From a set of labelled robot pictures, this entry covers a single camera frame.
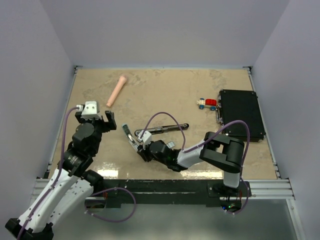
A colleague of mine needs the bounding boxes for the light blue small stapler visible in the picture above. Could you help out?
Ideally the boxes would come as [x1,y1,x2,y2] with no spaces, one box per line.
[121,123,139,152]

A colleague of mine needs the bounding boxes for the black stapler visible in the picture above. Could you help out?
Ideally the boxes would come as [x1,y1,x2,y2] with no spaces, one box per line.
[134,123,190,137]

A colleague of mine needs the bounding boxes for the staple tray with staples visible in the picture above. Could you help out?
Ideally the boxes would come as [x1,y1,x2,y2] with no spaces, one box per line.
[167,141,175,148]

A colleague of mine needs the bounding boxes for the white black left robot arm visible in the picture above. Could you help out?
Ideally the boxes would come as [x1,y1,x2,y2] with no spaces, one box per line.
[5,110,117,240]

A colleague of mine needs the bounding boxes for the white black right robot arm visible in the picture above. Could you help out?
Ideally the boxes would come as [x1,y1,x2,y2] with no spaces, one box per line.
[137,131,245,197]

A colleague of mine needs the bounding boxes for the pink toy microphone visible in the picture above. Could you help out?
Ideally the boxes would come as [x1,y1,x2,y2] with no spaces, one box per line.
[106,75,127,108]

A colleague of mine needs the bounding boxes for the red toy block car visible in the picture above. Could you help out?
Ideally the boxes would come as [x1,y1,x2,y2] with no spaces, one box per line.
[196,98,217,111]

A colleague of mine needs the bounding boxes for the black hard case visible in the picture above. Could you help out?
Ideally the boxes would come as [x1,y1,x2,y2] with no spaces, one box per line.
[216,89,266,142]

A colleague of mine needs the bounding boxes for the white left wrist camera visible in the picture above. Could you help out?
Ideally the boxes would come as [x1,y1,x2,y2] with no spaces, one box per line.
[75,101,102,120]

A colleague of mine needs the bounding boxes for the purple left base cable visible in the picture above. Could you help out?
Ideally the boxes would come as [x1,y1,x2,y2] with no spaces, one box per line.
[83,187,138,223]

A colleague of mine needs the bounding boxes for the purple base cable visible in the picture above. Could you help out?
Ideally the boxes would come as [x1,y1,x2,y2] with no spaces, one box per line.
[83,187,138,223]
[223,176,251,216]

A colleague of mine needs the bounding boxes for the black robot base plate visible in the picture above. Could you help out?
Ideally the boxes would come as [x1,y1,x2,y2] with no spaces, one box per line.
[92,179,252,208]

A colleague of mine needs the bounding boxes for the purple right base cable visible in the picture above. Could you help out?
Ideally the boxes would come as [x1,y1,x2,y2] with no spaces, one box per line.
[223,176,251,216]

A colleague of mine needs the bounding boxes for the aluminium frame rail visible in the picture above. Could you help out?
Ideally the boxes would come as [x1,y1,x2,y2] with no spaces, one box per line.
[248,179,295,200]

